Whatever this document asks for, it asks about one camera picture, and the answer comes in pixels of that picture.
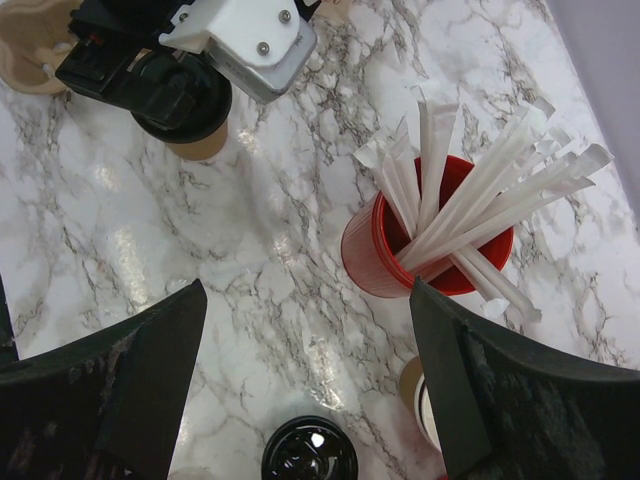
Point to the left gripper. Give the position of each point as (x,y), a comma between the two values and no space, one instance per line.
(118,60)

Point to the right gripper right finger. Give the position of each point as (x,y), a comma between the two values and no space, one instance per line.
(508,407)

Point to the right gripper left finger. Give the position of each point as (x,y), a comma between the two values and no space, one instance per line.
(106,406)

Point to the black coffee cup lid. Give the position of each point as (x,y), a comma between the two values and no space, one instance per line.
(211,91)

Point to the brown paper coffee cup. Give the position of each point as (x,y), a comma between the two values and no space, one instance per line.
(203,149)

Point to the paper takeout bag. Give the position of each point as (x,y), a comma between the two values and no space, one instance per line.
(337,10)

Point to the cardboard cup carrier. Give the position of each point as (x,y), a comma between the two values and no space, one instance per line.
(35,39)

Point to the stack of black lids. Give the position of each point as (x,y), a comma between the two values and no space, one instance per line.
(309,447)

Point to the red straw cup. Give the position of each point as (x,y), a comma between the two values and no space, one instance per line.
(373,237)

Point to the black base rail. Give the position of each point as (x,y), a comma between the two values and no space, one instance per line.
(8,351)

